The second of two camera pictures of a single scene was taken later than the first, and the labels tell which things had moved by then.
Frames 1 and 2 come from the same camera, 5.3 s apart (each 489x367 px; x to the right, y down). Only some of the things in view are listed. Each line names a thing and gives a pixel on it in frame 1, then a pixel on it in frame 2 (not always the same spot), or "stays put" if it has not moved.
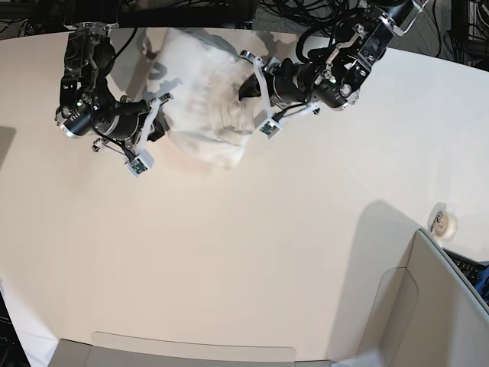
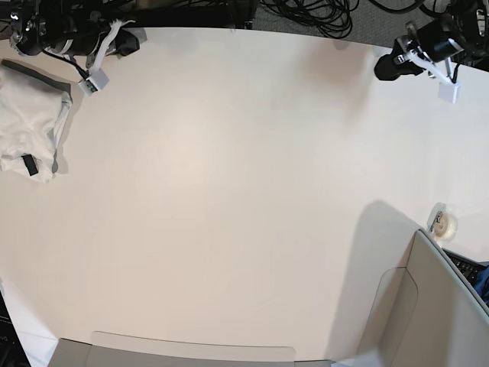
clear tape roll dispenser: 442,222 stays put
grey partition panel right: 427,314 stays put
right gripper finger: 250,89 -> 386,69
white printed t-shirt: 199,76 -> 34,108
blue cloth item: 482,284 stays put
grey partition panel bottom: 112,349 stays put
